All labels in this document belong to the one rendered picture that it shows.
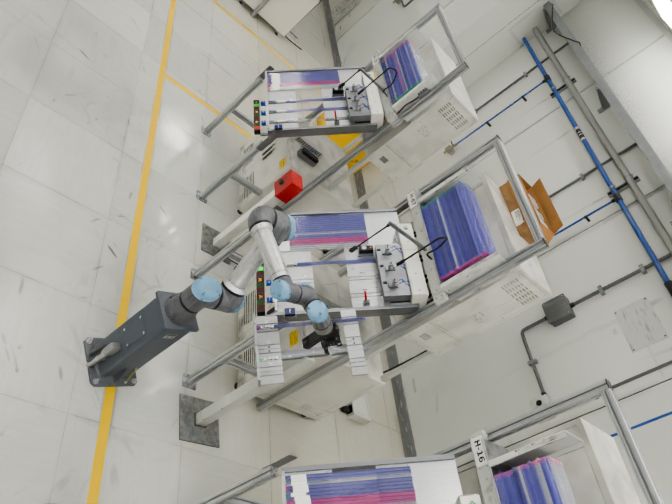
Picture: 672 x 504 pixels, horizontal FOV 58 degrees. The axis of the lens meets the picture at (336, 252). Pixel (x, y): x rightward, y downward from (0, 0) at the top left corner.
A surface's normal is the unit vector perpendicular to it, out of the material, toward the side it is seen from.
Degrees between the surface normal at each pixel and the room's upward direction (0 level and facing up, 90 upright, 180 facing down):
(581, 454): 90
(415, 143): 90
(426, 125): 90
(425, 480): 45
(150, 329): 90
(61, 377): 0
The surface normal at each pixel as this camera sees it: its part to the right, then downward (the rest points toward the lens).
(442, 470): 0.04, -0.66
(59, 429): 0.73, -0.51
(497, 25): 0.10, 0.75
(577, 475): -0.68, -0.44
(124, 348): -0.61, -0.16
